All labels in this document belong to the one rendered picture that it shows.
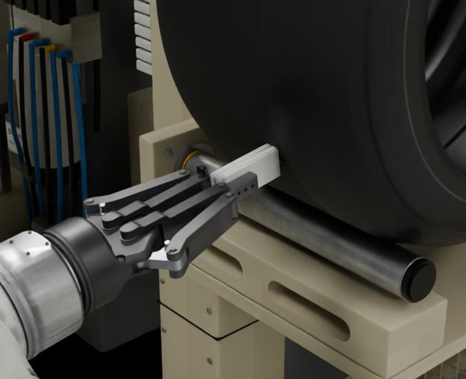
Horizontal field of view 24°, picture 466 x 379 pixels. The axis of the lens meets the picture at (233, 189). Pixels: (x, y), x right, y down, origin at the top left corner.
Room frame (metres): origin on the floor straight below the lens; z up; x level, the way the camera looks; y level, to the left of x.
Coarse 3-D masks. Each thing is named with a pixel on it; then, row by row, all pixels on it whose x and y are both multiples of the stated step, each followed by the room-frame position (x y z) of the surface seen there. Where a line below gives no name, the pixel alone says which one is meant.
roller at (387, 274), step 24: (192, 168) 1.13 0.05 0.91; (216, 168) 1.11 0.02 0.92; (264, 192) 1.05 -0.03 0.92; (264, 216) 1.03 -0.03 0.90; (288, 216) 1.01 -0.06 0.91; (312, 216) 1.00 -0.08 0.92; (312, 240) 0.98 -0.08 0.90; (336, 240) 0.96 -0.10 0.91; (360, 240) 0.95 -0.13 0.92; (384, 240) 0.94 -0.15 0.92; (360, 264) 0.93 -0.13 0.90; (384, 264) 0.91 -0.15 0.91; (408, 264) 0.90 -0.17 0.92; (432, 264) 0.91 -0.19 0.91; (384, 288) 0.91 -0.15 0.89; (408, 288) 0.89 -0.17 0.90
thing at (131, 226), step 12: (204, 192) 0.83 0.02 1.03; (216, 192) 0.83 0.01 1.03; (180, 204) 0.82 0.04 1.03; (192, 204) 0.82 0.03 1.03; (204, 204) 0.82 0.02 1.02; (156, 216) 0.79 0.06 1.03; (168, 216) 0.80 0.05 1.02; (180, 216) 0.81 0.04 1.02; (192, 216) 0.81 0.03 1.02; (120, 228) 0.78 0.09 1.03; (132, 228) 0.78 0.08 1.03; (144, 228) 0.78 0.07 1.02; (168, 228) 0.80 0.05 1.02; (180, 228) 0.81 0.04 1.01; (168, 240) 0.80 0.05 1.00
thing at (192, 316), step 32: (160, 64) 1.29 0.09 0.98; (160, 96) 1.29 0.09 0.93; (160, 128) 1.30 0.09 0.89; (160, 288) 1.31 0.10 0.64; (192, 288) 1.25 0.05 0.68; (192, 320) 1.25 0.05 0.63; (224, 320) 1.22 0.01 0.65; (256, 320) 1.26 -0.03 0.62; (192, 352) 1.25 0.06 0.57; (224, 352) 1.22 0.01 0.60; (256, 352) 1.26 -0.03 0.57
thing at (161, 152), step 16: (176, 128) 1.16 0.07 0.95; (192, 128) 1.16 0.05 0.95; (144, 144) 1.13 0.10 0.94; (160, 144) 1.13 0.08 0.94; (176, 144) 1.14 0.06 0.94; (192, 144) 1.15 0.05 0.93; (208, 144) 1.17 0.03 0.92; (144, 160) 1.13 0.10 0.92; (160, 160) 1.13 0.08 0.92; (176, 160) 1.14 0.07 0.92; (224, 160) 1.19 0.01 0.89; (144, 176) 1.13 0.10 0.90; (160, 176) 1.13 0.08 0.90
